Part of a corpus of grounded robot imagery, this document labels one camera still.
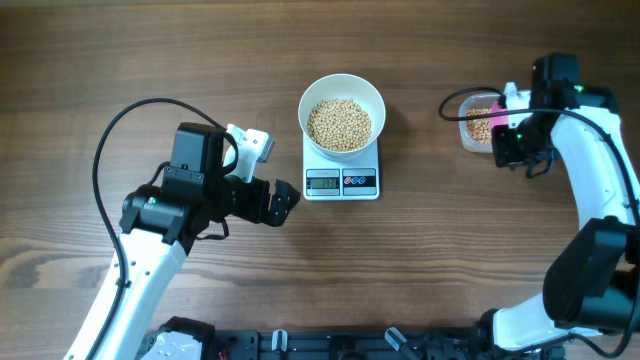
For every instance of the soybeans pile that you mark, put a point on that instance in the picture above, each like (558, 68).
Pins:
(479, 129)

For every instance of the pink measuring scoop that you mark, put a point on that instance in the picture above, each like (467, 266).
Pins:
(497, 117)

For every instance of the white bowl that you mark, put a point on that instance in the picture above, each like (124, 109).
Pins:
(344, 86)

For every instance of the soybeans in bowl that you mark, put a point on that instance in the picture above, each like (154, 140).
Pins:
(339, 125)

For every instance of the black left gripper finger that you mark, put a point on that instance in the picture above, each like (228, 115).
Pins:
(276, 214)
(285, 196)

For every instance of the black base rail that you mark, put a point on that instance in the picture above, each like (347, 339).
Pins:
(457, 343)

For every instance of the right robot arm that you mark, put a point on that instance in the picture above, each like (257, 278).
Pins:
(592, 288)

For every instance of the clear plastic container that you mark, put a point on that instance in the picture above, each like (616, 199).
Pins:
(476, 103)

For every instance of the white digital kitchen scale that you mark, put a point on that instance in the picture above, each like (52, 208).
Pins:
(354, 178)

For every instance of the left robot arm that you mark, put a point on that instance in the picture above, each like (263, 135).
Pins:
(209, 176)

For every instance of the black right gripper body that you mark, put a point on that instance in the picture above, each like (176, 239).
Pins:
(525, 143)

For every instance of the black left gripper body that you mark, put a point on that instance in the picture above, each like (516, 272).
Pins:
(247, 201)

